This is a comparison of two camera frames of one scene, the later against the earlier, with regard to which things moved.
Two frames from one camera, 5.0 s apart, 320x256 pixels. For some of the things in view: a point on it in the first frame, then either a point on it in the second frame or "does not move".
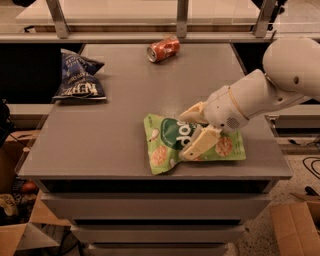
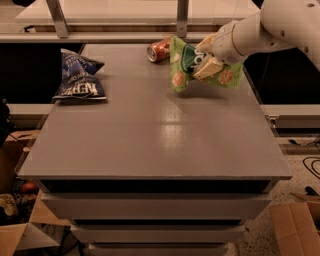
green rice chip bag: [166, 138] → [183, 57]
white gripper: [222, 108] → [222, 44]
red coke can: [163, 49] does not move
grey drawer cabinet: [90, 161] does not move
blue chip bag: [78, 78] does not move
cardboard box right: [297, 228] does not move
